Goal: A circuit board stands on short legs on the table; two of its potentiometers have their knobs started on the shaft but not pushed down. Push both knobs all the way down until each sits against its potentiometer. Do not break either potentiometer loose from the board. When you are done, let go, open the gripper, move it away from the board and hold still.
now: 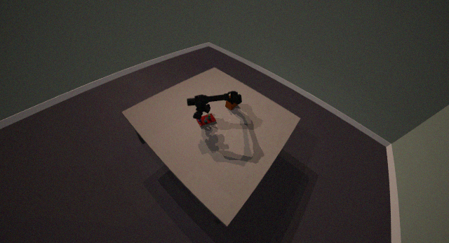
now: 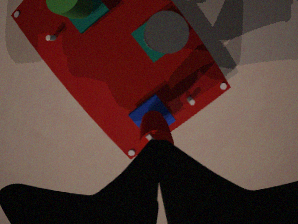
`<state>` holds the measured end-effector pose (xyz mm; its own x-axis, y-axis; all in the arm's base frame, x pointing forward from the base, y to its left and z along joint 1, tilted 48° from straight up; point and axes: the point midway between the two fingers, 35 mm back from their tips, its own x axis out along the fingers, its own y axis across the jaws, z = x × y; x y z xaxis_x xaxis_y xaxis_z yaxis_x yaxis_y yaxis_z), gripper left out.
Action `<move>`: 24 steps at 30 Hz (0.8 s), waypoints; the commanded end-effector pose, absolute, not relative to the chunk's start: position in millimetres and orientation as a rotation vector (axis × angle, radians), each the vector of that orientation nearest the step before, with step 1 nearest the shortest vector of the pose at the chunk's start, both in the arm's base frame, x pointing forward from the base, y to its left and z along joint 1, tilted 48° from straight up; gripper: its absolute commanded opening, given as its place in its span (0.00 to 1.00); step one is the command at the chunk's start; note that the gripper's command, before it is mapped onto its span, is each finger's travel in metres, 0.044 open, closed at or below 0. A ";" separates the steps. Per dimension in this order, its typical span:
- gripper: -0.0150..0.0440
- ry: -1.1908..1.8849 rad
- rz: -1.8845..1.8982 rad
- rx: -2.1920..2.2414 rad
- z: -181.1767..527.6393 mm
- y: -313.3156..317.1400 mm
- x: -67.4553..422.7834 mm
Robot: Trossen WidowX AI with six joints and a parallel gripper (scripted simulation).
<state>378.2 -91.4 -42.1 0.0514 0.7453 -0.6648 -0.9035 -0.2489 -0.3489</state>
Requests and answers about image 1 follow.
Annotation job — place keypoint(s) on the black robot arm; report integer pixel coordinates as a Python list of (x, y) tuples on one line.
[(200, 100)]

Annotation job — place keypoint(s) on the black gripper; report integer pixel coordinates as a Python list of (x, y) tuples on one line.
[(198, 113)]

